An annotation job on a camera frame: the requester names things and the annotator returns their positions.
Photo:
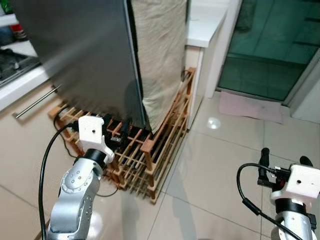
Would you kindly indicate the fridge door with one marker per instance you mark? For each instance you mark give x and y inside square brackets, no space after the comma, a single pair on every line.
[85,50]

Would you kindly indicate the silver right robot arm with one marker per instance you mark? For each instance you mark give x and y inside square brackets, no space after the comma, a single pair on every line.
[295,222]

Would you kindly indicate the dark green glass door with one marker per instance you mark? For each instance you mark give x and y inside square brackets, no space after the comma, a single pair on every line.
[270,45]

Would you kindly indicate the pink floor mat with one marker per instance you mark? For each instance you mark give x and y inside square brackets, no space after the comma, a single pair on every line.
[250,107]

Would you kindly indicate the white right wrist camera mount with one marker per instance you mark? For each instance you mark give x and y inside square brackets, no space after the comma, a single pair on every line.
[300,182]

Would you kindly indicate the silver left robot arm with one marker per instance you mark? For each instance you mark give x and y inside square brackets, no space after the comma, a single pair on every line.
[75,190]

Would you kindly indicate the wooden slatted rack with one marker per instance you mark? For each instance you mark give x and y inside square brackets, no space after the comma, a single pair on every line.
[150,150]

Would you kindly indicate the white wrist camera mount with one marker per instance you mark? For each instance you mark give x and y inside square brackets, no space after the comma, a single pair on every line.
[300,182]
[91,132]

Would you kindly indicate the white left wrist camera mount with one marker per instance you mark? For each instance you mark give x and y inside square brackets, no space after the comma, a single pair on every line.
[91,132]

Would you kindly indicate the white countertop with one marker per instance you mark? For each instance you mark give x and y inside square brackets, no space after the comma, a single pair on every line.
[205,22]

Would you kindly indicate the beige cloth cover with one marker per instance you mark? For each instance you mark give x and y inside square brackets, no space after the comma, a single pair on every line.
[162,60]

